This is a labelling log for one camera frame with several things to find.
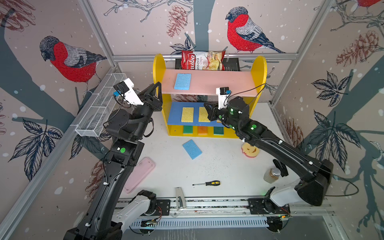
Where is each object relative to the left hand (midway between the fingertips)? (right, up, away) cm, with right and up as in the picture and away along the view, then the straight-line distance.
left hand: (157, 83), depth 50 cm
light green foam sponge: (+7, -21, +51) cm, 55 cm away
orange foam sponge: (+18, -21, +53) cm, 60 cm away
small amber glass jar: (+53, -42, +25) cm, 72 cm away
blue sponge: (+11, -33, +45) cm, 56 cm away
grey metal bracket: (+4, -52, +26) cm, 58 cm away
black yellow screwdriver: (+24, -48, +29) cm, 61 cm away
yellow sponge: (+8, -10, +44) cm, 46 cm away
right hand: (+16, -7, +18) cm, 25 cm away
